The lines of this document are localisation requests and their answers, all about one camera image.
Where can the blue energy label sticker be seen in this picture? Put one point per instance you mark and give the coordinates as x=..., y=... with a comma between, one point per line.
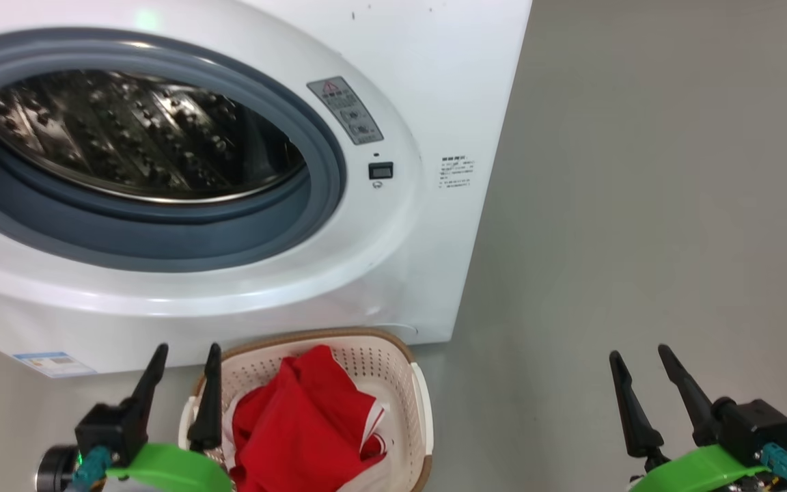
x=52, y=363

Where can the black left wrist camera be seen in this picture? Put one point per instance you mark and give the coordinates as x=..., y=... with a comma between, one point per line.
x=110, y=430

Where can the round white filter cover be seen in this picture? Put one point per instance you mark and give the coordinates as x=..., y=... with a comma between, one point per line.
x=400, y=329

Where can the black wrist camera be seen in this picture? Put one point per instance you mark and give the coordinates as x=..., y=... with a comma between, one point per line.
x=110, y=430
x=752, y=424

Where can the grey warning sticker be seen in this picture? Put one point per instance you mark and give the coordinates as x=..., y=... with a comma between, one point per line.
x=346, y=109

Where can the teal left camera connector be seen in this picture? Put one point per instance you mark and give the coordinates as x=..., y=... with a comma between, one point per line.
x=93, y=466

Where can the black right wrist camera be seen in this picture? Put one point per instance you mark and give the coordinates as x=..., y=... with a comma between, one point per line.
x=752, y=424

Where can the cream basket with brown rim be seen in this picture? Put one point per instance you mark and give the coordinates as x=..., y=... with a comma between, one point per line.
x=393, y=369

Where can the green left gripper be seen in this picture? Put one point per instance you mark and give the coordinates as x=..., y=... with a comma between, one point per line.
x=168, y=471

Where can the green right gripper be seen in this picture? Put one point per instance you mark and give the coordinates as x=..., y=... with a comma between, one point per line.
x=701, y=475

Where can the red and white garment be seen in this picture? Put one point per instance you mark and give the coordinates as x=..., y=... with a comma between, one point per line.
x=298, y=424

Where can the white washing machine body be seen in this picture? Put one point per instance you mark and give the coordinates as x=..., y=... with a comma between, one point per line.
x=448, y=260

